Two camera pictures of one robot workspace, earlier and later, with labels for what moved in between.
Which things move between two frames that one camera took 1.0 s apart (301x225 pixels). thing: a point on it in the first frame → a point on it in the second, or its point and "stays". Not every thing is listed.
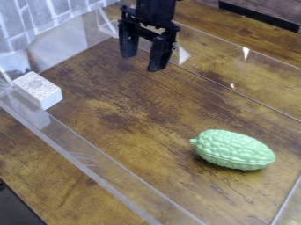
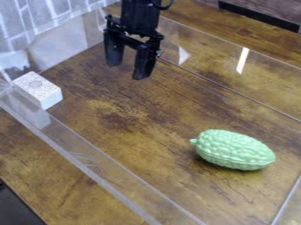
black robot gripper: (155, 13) → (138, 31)
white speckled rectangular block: (40, 89) stays
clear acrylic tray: (122, 125) stays
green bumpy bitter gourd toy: (230, 149) stays
